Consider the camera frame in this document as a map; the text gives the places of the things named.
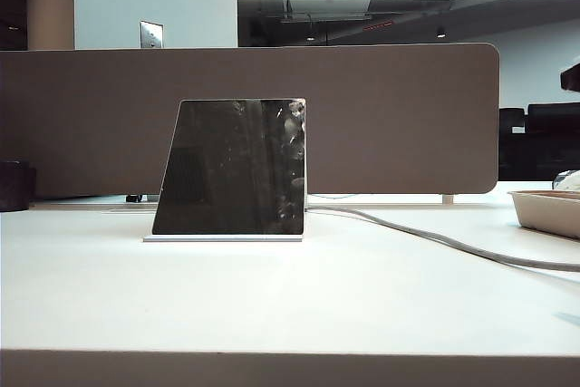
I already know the white crumpled wrapper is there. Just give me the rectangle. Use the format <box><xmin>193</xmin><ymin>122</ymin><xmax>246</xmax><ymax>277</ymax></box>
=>
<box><xmin>551</xmin><ymin>170</ymin><xmax>580</xmax><ymax>192</ymax></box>

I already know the metal wall switch plate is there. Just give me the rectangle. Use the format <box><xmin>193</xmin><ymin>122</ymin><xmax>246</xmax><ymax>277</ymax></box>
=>
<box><xmin>139</xmin><ymin>20</ymin><xmax>165</xmax><ymax>49</ymax></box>

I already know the brown desk partition panel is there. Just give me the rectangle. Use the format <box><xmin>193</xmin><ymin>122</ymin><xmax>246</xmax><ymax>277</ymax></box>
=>
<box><xmin>0</xmin><ymin>42</ymin><xmax>500</xmax><ymax>201</ymax></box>

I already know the grey cable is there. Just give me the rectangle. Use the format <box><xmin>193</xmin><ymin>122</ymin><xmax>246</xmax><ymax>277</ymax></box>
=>
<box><xmin>304</xmin><ymin>205</ymin><xmax>580</xmax><ymax>273</ymax></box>

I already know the dark cylindrical container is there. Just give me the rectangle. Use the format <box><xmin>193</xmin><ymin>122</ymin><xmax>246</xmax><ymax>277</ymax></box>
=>
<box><xmin>0</xmin><ymin>159</ymin><xmax>37</xmax><ymax>213</ymax></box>

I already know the beige paper tray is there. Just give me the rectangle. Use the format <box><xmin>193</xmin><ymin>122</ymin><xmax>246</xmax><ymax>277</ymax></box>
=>
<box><xmin>507</xmin><ymin>189</ymin><xmax>580</xmax><ymax>240</ymax></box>

